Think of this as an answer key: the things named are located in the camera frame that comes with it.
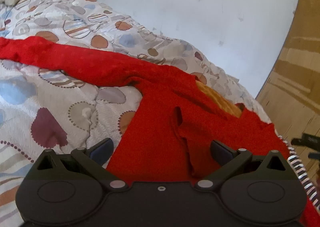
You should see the striped bed sheet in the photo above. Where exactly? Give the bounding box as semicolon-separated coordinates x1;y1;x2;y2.
278;135;319;212

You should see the patterned white quilt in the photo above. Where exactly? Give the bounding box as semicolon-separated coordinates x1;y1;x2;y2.
1;0;270;226

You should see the plywood wardrobe panel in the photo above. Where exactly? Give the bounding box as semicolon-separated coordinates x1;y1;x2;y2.
254;0;320;157

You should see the red long-sleeve sweater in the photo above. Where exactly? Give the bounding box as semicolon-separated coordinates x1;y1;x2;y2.
1;39;319;226

